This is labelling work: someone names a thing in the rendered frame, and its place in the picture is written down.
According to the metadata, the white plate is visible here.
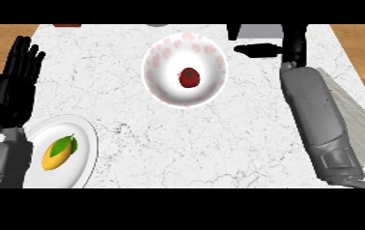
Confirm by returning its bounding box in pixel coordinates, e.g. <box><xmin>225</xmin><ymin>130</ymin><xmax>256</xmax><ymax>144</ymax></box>
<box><xmin>21</xmin><ymin>113</ymin><xmax>101</xmax><ymax>189</ymax></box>

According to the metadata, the white bowl with pink pattern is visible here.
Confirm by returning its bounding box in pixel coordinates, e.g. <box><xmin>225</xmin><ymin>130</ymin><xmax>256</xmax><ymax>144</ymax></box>
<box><xmin>142</xmin><ymin>32</ymin><xmax>229</xmax><ymax>109</ymax></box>

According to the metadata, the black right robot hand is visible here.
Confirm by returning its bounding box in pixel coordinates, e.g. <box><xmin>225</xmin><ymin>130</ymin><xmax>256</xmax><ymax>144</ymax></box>
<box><xmin>225</xmin><ymin>23</ymin><xmax>311</xmax><ymax>70</ymax></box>

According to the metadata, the grey block object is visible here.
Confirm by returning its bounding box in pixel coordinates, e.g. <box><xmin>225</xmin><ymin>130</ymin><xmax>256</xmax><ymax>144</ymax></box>
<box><xmin>238</xmin><ymin>23</ymin><xmax>285</xmax><ymax>41</ymax></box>

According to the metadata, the red tomato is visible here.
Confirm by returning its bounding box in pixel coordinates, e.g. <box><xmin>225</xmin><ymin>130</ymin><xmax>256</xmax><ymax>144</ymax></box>
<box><xmin>178</xmin><ymin>67</ymin><xmax>203</xmax><ymax>89</ymax></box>

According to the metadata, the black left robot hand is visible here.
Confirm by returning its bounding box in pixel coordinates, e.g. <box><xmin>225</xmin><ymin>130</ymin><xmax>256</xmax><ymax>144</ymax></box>
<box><xmin>0</xmin><ymin>35</ymin><xmax>49</xmax><ymax>130</ymax></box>

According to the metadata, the yellow lemon with green leaf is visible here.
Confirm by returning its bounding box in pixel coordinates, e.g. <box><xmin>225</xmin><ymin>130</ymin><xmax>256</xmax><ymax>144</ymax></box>
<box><xmin>42</xmin><ymin>133</ymin><xmax>80</xmax><ymax>172</ymax></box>

